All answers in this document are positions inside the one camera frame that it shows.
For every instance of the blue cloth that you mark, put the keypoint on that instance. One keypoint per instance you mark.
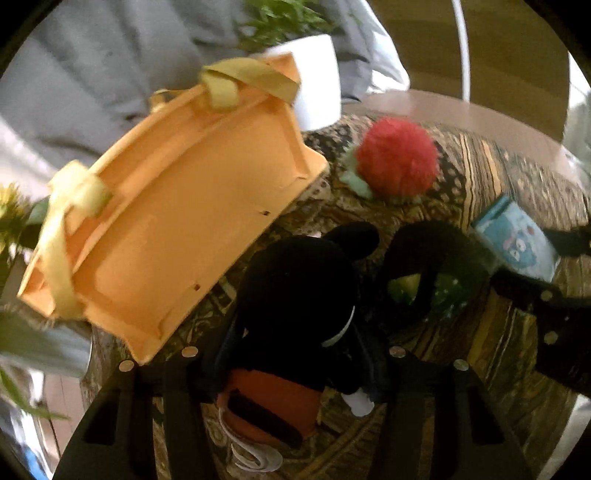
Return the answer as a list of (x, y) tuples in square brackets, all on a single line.
[(34, 464)]

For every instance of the green potted plant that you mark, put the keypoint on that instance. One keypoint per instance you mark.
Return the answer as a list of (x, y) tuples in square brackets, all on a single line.
[(281, 18)]

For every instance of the white curved pole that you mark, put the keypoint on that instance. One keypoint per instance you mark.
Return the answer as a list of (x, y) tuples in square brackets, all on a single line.
[(462, 46)]

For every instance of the sunflower bouquet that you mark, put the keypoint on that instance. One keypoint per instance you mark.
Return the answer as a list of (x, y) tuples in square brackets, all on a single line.
[(16, 217)]

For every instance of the red round plush toy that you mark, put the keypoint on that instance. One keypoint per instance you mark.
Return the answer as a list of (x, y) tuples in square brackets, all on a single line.
[(397, 157)]

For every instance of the black and green plush ball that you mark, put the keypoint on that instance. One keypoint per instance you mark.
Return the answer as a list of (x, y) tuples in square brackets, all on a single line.
[(434, 244)]

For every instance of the pale pink curtain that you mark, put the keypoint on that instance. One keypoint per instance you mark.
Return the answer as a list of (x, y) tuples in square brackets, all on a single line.
[(23, 157)]

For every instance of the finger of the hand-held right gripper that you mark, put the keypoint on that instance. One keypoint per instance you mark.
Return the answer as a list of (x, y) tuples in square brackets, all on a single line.
[(570, 242), (531, 290)]

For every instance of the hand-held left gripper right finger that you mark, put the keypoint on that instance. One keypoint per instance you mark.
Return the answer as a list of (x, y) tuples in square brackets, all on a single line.
[(406, 406)]

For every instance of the grey ribbed vase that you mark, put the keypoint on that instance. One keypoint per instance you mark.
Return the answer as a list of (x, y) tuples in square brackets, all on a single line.
[(41, 344)]

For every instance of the white plant pot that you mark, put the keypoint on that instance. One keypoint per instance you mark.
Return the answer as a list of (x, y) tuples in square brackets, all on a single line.
[(318, 78)]

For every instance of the light blue tissue pack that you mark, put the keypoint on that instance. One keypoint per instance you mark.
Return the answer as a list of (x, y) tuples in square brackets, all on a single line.
[(512, 240)]

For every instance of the black plush toy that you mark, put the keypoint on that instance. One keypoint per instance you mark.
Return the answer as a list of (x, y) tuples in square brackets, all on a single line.
[(295, 295)]

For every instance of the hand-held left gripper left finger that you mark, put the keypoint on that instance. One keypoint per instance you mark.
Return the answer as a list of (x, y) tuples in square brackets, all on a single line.
[(184, 401)]

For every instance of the orange plastic crate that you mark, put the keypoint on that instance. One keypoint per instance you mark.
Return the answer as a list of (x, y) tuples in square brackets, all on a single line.
[(184, 207)]

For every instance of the patterned brown rug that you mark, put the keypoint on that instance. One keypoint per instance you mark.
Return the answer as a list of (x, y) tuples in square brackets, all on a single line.
[(485, 184)]

